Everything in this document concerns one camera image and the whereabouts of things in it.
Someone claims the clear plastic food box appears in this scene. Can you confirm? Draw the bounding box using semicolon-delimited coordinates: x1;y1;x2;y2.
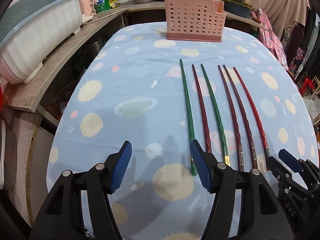
115;0;134;8

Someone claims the dark red chopstick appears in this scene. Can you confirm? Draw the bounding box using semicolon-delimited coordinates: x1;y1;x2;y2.
191;64;212;153
218;65;244;172
223;65;258;169

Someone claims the bright red chopstick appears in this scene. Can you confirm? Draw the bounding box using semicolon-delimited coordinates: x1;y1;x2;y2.
233;67;270;159

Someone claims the white dish rack tub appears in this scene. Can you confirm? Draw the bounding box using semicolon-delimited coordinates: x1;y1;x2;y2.
1;0;82;84

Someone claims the pink floral garment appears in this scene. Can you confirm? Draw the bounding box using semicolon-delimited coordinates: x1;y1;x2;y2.
251;9;288;70

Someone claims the green detergent bottle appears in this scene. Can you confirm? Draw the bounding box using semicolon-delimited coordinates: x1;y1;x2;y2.
94;0;110;14

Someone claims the pink electric kettle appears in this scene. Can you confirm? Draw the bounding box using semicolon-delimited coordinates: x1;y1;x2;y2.
80;0;98;23

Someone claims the light blue dotted tablecloth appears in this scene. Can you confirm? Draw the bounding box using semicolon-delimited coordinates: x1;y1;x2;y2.
46;22;320;240

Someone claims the wooden counter shelf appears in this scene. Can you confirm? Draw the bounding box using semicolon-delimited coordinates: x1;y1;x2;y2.
4;9;262;113

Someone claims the pink perforated utensil holder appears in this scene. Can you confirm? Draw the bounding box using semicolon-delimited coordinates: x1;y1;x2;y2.
164;0;226;42

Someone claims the green chopstick gold band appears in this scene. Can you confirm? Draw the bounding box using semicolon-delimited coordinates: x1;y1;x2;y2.
179;58;198;176

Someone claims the red plastic stool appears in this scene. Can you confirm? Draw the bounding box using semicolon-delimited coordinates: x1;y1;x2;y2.
300;77;315;97

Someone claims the beige curtain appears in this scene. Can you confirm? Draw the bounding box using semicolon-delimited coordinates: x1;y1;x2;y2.
245;0;310;37

